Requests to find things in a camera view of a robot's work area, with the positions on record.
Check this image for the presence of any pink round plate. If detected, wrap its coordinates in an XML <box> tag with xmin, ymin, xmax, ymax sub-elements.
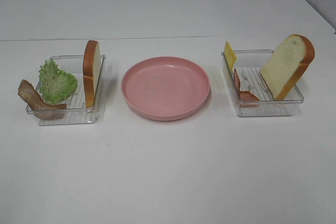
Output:
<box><xmin>121</xmin><ymin>57</ymin><xmax>211</xmax><ymax>121</ymax></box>

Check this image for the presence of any clear plastic tray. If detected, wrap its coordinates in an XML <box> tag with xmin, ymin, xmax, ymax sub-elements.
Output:
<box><xmin>221</xmin><ymin>49</ymin><xmax>304</xmax><ymax>117</ymax></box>
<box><xmin>26</xmin><ymin>54</ymin><xmax>106</xmax><ymax>125</ymax></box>

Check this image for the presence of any bread slice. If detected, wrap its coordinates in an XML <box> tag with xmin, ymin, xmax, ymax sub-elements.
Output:
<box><xmin>82</xmin><ymin>40</ymin><xmax>101</xmax><ymax>108</ymax></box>
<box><xmin>260</xmin><ymin>34</ymin><xmax>315</xmax><ymax>100</ymax></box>

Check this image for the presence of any right clear plastic tray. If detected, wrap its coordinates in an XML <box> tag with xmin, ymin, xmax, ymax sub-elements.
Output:
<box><xmin>221</xmin><ymin>49</ymin><xmax>304</xmax><ymax>117</ymax></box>

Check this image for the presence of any brown bacon strip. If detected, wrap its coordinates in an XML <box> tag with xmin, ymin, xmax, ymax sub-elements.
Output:
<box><xmin>18</xmin><ymin>79</ymin><xmax>67</xmax><ymax>121</ymax></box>

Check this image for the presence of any pink bacon strip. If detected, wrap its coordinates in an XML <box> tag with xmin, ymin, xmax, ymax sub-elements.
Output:
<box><xmin>233</xmin><ymin>69</ymin><xmax>259</xmax><ymax>108</ymax></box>

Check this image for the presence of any yellow cheese slice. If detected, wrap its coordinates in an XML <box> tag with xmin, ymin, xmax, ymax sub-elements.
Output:
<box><xmin>224</xmin><ymin>41</ymin><xmax>237</xmax><ymax>73</ymax></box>

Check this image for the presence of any green lettuce leaf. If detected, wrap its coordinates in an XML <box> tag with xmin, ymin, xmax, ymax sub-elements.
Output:
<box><xmin>39</xmin><ymin>59</ymin><xmax>78</xmax><ymax>105</ymax></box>

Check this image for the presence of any left clear plastic tray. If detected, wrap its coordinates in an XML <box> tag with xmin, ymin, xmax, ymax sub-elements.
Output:
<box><xmin>26</xmin><ymin>54</ymin><xmax>106</xmax><ymax>125</ymax></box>

